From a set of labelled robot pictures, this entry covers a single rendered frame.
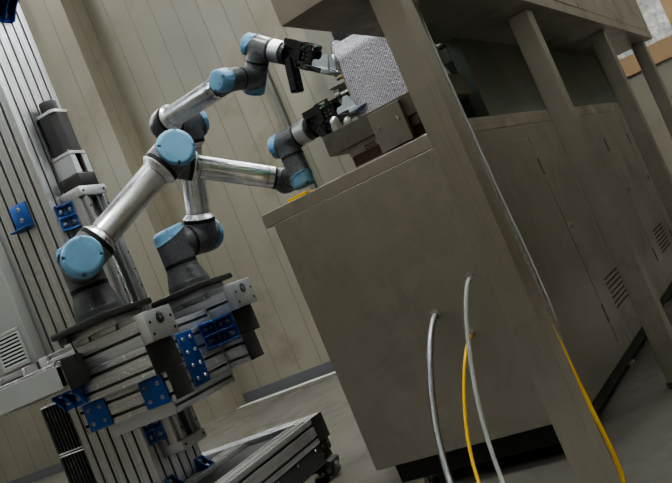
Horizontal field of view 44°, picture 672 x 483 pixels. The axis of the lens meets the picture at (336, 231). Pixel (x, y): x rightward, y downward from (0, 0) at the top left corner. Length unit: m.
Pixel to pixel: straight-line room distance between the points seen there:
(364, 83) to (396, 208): 0.47
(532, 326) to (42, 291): 1.79
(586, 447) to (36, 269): 1.91
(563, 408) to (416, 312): 0.73
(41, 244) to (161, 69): 4.28
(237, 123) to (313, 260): 4.34
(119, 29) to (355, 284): 5.24
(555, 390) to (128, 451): 1.62
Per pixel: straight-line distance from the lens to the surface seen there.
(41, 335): 2.95
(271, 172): 2.72
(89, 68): 7.10
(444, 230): 2.16
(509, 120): 2.52
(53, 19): 7.34
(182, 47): 6.92
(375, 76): 2.50
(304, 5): 1.64
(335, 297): 2.34
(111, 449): 2.88
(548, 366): 1.60
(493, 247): 1.58
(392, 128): 2.24
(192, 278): 2.93
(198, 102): 2.76
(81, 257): 2.42
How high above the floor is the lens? 0.65
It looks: 3 degrees up
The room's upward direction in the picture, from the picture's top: 23 degrees counter-clockwise
